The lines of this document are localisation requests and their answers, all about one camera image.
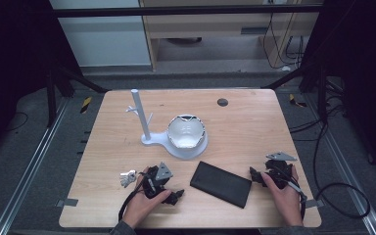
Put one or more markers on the black metal stand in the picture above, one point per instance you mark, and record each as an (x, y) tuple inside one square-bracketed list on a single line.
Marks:
[(322, 94), (51, 94)]

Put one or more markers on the person's right hand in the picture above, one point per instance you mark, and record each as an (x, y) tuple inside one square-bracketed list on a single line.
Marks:
[(285, 202)]

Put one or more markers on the grey tape piece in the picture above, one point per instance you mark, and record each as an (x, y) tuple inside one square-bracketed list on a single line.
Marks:
[(68, 202), (315, 203)]

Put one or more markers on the wooden desk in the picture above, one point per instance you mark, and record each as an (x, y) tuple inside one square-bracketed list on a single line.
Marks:
[(209, 26)]

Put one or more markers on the person's left hand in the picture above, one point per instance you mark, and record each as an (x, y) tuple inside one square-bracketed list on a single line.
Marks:
[(143, 207)]

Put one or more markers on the black wallet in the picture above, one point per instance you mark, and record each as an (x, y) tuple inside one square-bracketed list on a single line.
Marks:
[(220, 184)]

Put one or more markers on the white bowl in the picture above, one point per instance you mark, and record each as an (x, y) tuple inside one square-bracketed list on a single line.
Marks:
[(186, 134)]

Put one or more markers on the black horizontal bar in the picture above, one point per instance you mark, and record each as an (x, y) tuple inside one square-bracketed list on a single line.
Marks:
[(176, 10)]

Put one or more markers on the white stand with hooks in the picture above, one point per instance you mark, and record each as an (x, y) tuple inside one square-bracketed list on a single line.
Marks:
[(138, 107)]

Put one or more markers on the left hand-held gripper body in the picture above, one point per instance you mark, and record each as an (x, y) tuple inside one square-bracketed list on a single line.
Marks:
[(153, 186)]

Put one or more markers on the black yellow striped tape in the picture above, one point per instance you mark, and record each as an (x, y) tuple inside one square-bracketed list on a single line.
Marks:
[(295, 100), (85, 105)]

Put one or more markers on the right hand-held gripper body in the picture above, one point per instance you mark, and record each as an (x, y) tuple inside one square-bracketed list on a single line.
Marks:
[(279, 169)]

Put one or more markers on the aluminium floor rail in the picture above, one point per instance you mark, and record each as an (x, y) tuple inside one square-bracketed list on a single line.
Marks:
[(349, 176), (29, 169)]

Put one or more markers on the round table grommet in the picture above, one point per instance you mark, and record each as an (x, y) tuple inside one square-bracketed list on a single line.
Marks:
[(222, 102)]

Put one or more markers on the white cabinet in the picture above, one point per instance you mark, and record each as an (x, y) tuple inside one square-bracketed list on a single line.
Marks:
[(104, 42)]

